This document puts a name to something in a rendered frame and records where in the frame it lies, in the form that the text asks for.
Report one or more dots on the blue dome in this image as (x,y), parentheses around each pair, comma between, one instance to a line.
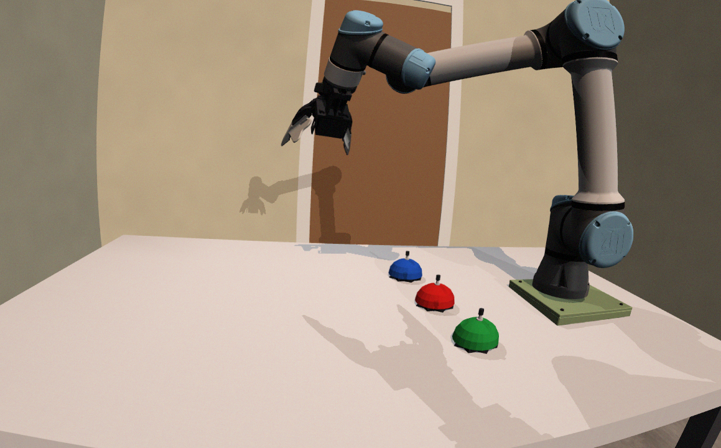
(405,269)

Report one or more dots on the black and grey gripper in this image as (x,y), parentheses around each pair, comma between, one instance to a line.
(330,122)

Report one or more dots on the red dome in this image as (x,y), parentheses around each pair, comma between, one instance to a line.
(435,297)

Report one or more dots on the green dome bell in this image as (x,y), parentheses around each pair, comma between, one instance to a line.
(476,333)

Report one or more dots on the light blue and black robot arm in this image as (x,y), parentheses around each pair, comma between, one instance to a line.
(592,223)

